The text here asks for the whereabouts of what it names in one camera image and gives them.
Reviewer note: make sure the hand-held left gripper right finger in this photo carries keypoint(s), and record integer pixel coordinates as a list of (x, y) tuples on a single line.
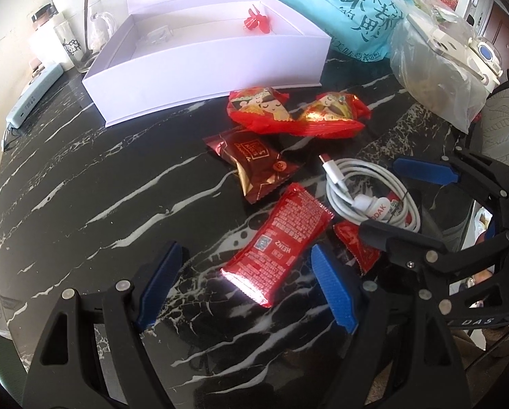
[(333, 285)]

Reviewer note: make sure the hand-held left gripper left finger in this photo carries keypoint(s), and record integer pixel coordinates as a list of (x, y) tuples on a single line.
[(161, 281)]

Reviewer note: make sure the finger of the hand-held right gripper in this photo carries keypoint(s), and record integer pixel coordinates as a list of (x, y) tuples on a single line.
[(390, 238), (425, 171)]

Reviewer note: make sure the small red ketchup sachet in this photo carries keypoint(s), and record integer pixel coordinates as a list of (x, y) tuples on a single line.
[(356, 243)]

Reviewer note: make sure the large red ketchup sachet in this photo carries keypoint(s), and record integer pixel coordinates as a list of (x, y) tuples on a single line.
[(275, 243)]

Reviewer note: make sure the red cartoon candy packet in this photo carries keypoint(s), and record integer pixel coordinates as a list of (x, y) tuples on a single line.
[(331, 113), (258, 106)]

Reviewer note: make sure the dark red snack packet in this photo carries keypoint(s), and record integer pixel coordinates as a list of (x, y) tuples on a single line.
[(254, 162)]

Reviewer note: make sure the white cardboard box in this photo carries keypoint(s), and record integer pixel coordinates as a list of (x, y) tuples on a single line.
[(173, 85)]

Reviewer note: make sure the clear plastic bag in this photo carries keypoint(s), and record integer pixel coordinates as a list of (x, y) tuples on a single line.
[(433, 89)]

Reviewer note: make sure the light blue plastic bag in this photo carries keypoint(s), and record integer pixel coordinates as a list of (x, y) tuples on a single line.
[(344, 8)]

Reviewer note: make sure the small red fan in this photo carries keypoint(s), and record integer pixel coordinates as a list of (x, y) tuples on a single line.
[(256, 19)]

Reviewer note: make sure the light blue power bank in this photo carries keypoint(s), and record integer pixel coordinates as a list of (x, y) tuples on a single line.
[(33, 93)]

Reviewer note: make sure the cartoon print glass cup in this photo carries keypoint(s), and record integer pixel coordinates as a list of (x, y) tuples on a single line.
[(67, 44)]

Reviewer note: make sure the glass mug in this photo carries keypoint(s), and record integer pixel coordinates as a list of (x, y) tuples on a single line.
[(99, 34)]

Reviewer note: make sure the brown stirring stick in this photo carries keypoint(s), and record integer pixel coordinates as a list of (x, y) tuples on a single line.
[(85, 21)]

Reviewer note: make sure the jar with dark lid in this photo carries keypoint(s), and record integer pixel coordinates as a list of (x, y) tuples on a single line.
[(41, 15)]

